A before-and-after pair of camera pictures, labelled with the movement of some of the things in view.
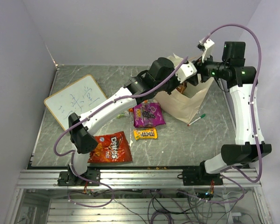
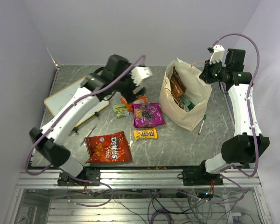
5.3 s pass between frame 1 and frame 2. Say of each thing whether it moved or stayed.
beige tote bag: moved
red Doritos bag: stayed
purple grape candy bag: stayed
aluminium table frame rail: stayed
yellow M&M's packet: stayed
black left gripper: moved
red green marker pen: moved
